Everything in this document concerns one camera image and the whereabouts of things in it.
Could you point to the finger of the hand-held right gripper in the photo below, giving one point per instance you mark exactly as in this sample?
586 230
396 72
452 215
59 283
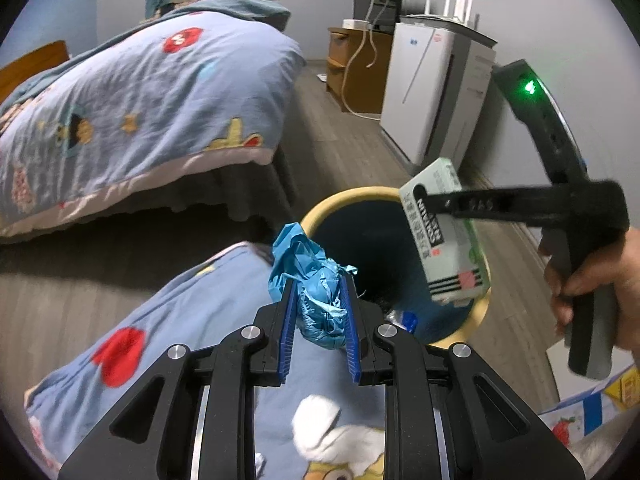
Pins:
490 205

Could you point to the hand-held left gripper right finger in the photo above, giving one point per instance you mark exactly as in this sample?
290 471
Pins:
352 332

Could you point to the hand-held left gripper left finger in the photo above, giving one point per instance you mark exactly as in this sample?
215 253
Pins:
285 330

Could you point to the blue wrapper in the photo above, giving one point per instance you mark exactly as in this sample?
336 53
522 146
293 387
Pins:
310 280

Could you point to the green and white carton box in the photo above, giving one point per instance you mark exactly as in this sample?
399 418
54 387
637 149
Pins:
450 260

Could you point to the blue bin with yellow rim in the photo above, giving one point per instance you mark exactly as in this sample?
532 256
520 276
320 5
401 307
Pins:
365 240

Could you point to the person's right hand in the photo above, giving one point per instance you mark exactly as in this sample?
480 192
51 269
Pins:
627 290

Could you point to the blue cartoon printed blanket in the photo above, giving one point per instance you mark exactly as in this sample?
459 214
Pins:
175 310

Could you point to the white air purifier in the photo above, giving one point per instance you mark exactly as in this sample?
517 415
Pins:
420 90

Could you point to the bed with grey skirt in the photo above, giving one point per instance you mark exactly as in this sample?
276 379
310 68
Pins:
240 185

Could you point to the wooden cabinet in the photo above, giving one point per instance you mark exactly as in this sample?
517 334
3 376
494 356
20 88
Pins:
360 80

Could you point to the colourful printed cloth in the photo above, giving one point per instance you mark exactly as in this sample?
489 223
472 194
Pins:
600 405

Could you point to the white router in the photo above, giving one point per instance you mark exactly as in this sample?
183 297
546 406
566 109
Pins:
463 5

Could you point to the small white box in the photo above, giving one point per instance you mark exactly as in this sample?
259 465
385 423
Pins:
355 24

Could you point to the bed with blue cartoon quilt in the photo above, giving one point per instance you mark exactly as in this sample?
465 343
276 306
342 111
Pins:
150 100

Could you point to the teal folded quilt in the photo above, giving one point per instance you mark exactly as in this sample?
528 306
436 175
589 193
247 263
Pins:
235 7

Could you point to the wooden headboard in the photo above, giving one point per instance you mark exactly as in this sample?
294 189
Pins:
30 70

